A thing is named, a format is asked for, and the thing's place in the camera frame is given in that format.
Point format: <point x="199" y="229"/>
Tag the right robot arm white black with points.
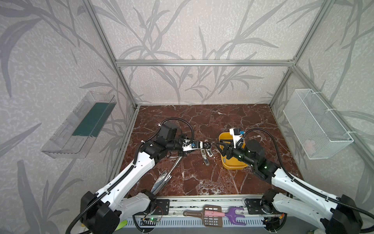
<point x="329" y="213"/>

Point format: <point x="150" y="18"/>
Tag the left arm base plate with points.
<point x="158" y="207"/>

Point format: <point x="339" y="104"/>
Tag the brown slotted spatula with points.
<point x="207" y="221"/>

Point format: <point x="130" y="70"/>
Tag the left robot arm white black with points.
<point x="102" y="212"/>

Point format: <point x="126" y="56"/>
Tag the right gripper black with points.
<point x="229" y="150"/>

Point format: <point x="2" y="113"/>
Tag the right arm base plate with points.
<point x="254" y="207"/>

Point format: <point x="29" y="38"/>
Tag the green yellow scoop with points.
<point x="122" y="224"/>

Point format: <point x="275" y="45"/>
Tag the white wire mesh basket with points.
<point x="315" y="125"/>

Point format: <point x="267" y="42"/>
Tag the purple plastic fork tool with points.
<point x="232" y="215"/>

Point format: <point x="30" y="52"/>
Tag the small circuit board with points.
<point x="150" y="221"/>

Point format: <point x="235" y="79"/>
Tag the clear plastic wall bin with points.
<point x="77" y="134"/>

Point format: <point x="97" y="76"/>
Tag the pink handle tool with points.
<point x="212" y="213"/>

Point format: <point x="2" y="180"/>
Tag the yellow plastic tray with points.
<point x="230" y="162"/>

